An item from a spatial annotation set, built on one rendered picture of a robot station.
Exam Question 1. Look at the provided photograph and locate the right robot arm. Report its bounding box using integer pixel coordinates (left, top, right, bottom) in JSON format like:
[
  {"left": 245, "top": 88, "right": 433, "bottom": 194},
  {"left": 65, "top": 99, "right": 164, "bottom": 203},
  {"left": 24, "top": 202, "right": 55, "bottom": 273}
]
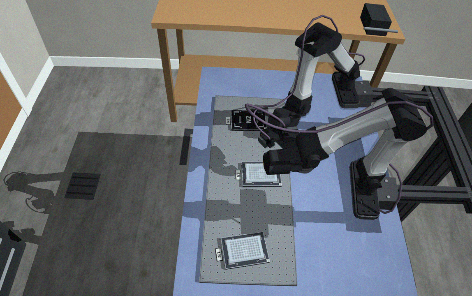
[{"left": 258, "top": 22, "right": 360, "bottom": 148}]

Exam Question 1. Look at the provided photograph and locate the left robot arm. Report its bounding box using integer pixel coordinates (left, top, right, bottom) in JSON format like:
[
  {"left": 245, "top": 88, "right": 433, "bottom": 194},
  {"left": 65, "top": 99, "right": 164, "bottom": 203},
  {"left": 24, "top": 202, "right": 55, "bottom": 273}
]
[{"left": 264, "top": 88, "right": 427, "bottom": 216}]

